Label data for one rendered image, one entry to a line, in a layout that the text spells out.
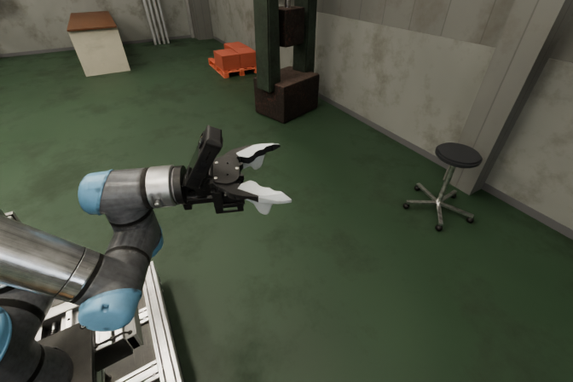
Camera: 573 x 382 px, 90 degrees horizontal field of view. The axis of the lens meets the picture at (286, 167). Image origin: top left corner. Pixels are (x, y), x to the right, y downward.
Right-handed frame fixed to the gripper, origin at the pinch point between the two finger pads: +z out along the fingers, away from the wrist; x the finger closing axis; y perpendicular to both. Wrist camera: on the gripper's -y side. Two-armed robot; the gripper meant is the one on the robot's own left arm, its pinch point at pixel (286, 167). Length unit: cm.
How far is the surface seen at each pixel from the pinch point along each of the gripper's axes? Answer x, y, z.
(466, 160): -104, 110, 162
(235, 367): -6, 160, -25
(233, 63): -536, 207, -21
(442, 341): 0, 160, 101
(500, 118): -135, 95, 207
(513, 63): -149, 53, 204
